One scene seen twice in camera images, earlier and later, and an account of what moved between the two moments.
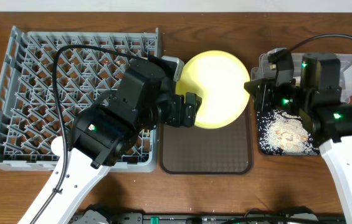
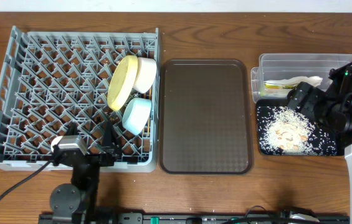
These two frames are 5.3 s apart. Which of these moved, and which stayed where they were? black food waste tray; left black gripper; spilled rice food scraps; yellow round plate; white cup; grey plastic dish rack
Moved: yellow round plate; left black gripper
Stayed: spilled rice food scraps; black food waste tray; white cup; grey plastic dish rack
